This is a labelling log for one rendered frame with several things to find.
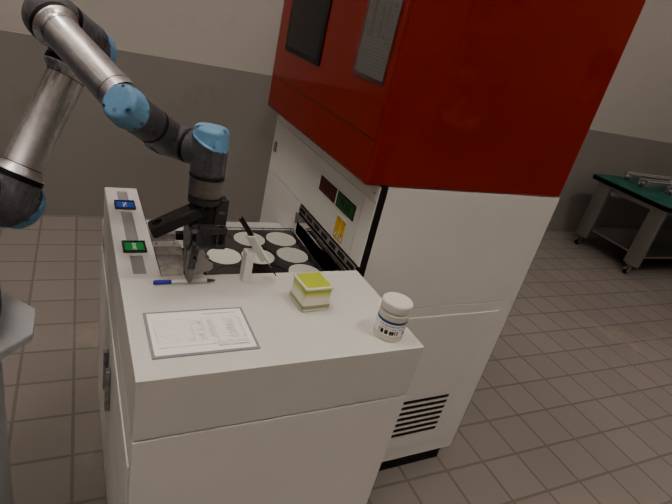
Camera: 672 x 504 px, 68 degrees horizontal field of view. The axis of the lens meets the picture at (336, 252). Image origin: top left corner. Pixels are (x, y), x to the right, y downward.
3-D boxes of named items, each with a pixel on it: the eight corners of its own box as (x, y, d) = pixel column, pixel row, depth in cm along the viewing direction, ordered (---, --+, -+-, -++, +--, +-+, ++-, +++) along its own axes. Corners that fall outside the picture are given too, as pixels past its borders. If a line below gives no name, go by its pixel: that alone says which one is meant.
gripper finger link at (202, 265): (212, 287, 117) (216, 251, 114) (186, 288, 114) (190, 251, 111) (209, 281, 120) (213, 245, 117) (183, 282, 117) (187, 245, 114)
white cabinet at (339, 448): (247, 382, 232) (277, 223, 197) (334, 592, 158) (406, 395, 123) (93, 403, 202) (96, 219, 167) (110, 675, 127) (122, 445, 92)
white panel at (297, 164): (268, 202, 213) (284, 107, 196) (353, 312, 150) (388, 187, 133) (261, 201, 212) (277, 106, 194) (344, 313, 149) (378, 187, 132)
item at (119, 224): (134, 227, 167) (136, 188, 161) (158, 326, 124) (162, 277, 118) (103, 226, 163) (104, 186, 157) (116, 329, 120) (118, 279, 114)
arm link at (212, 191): (193, 181, 104) (185, 169, 110) (190, 202, 106) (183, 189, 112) (228, 184, 108) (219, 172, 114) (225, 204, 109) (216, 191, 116)
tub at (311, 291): (315, 293, 126) (320, 270, 123) (328, 310, 121) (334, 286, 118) (288, 296, 122) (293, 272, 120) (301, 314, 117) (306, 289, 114)
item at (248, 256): (260, 276, 128) (268, 229, 122) (264, 284, 125) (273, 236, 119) (236, 276, 125) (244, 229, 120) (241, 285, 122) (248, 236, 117)
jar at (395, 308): (392, 323, 122) (403, 290, 118) (407, 341, 116) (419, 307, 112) (367, 326, 119) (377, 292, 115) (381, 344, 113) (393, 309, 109)
